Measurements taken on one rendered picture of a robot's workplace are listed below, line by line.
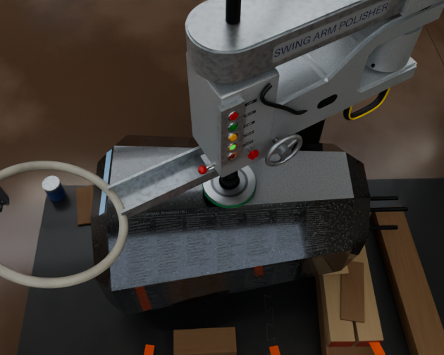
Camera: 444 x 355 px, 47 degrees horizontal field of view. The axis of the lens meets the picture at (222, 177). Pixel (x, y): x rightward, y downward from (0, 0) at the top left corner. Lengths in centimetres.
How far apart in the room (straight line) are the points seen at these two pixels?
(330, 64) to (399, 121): 187
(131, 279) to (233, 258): 43
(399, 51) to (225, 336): 151
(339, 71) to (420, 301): 147
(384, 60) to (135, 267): 125
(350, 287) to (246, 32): 155
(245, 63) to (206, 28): 14
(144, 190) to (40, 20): 263
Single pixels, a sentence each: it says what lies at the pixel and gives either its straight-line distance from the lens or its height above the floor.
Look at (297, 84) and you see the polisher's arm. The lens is 168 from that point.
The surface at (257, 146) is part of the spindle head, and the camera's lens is 171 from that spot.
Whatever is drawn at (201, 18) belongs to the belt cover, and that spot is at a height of 169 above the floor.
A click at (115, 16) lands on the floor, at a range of 412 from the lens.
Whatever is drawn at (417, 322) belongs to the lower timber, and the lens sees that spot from 277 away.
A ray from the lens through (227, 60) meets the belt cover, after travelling 134.
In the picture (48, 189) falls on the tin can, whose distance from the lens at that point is 303.
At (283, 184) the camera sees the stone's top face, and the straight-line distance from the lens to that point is 211.
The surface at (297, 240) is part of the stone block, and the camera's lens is 213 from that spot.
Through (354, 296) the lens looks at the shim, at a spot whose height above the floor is 25.
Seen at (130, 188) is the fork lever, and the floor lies 108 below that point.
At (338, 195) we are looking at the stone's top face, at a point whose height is 82.
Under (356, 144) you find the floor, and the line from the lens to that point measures 334.
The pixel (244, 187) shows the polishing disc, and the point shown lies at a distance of 203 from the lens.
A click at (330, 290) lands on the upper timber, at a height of 24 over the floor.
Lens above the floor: 261
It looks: 58 degrees down
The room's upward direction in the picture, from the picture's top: straight up
